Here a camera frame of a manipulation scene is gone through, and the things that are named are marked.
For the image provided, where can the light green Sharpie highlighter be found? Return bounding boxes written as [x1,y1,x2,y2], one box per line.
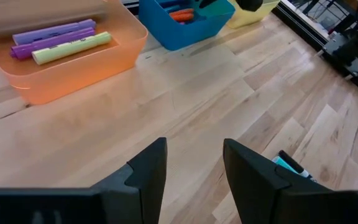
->
[31,31,112,66]

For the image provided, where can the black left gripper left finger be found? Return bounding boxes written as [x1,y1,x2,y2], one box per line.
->
[0,137,168,224]

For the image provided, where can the teal highlighter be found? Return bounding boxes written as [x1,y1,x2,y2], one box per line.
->
[271,155,301,175]

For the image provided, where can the blue translucent highlighter pen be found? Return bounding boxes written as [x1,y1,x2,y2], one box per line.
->
[158,0,183,10]

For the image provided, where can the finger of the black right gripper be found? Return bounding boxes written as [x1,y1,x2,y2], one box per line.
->
[234,0,264,13]
[198,0,218,9]

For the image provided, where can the blue plastic bin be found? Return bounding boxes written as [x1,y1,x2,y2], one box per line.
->
[137,0,236,52]

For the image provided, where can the black Expo marker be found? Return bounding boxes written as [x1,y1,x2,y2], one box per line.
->
[277,149,318,183]

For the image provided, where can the yellow translucent plastic bin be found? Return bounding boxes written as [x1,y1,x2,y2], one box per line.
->
[227,0,282,29]

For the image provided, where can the orange translucent plastic bin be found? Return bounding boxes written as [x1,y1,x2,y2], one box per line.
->
[0,0,149,106]

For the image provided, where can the orange highlighter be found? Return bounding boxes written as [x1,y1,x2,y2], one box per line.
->
[172,12,195,22]

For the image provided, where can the purple Sharpie highlighter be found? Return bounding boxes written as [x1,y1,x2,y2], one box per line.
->
[9,27,96,61]

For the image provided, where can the orange translucent highlighter pen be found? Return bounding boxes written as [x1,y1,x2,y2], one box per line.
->
[168,7,195,17]

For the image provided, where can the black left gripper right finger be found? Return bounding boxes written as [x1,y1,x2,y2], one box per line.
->
[223,139,358,224]

